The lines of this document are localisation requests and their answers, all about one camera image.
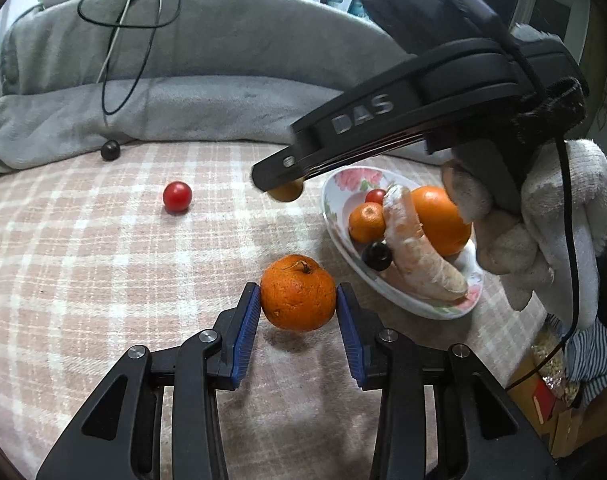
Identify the pink plaid tablecloth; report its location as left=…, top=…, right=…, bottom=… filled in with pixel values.
left=0, top=143, right=544, bottom=479

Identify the white gloved right hand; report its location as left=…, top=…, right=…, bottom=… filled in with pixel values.
left=441, top=139, right=607, bottom=330

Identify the dark plum by blanket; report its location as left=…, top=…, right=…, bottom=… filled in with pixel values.
left=100, top=140, right=121, bottom=162

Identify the small mandarin in plate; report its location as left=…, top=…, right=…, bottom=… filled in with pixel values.
left=348, top=203, right=386, bottom=244

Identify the mandarin orange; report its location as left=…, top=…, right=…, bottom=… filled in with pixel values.
left=260, top=255, right=337, bottom=333

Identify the red cherry tomato on cloth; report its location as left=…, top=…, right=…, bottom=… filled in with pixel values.
left=162, top=181, right=192, bottom=214

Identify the dark plum in plate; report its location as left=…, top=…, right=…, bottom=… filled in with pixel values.
left=361, top=240, right=393, bottom=272

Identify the white cable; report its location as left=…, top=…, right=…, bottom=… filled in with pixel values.
left=95, top=0, right=134, bottom=85

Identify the large orange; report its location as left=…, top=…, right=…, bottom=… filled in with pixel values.
left=411, top=186, right=473, bottom=257

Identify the peeled pomelo segment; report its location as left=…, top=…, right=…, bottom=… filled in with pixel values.
left=383, top=184, right=468, bottom=302

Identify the grey folded blanket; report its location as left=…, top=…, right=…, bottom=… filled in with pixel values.
left=0, top=0, right=407, bottom=174

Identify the brown kiwi fruit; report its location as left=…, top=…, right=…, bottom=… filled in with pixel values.
left=268, top=178, right=305, bottom=203

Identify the red cherry tomato in plate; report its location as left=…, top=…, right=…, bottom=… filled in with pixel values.
left=364, top=188, right=386, bottom=205

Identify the black cable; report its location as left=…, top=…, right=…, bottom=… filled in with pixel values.
left=75, top=0, right=185, bottom=117

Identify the floral white plate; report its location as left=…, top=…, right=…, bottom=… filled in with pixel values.
left=321, top=165, right=483, bottom=321

